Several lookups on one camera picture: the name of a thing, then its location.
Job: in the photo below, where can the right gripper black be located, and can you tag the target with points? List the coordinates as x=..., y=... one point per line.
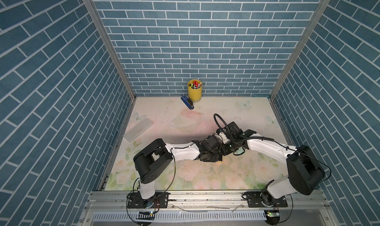
x=225, y=151

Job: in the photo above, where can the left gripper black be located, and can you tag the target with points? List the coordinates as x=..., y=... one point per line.
x=215, y=157

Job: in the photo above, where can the green box lid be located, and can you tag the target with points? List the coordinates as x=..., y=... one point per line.
x=239, y=152

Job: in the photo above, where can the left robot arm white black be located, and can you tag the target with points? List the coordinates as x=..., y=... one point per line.
x=151, y=162

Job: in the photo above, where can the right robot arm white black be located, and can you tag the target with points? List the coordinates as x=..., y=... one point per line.
x=304, y=171

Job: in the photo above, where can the blue stapler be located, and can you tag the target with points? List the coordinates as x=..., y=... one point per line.
x=188, y=102

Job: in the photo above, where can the yellow pen cup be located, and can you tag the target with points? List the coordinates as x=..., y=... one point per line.
x=195, y=94

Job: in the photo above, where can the markers in cup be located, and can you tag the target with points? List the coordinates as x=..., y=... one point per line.
x=195, y=84

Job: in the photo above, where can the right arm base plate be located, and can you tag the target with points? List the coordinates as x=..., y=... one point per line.
x=258, y=199

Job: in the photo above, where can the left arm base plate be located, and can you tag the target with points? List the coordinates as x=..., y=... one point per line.
x=159, y=200

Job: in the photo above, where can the aluminium front rail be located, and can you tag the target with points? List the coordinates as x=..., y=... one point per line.
x=207, y=208

